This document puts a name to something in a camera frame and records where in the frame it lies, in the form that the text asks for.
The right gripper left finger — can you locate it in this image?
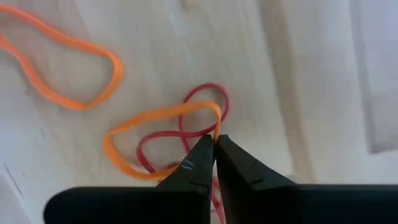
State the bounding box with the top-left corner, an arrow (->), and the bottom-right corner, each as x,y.
43,134 -> 216,224

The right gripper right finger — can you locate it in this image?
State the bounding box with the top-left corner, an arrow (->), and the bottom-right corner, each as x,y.
216,134 -> 398,224

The orange rubber band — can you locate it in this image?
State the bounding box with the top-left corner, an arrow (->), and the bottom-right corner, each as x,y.
101,101 -> 223,183
0,4 -> 124,111

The red rubber band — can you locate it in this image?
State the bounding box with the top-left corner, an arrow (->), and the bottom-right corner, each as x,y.
136,82 -> 231,224

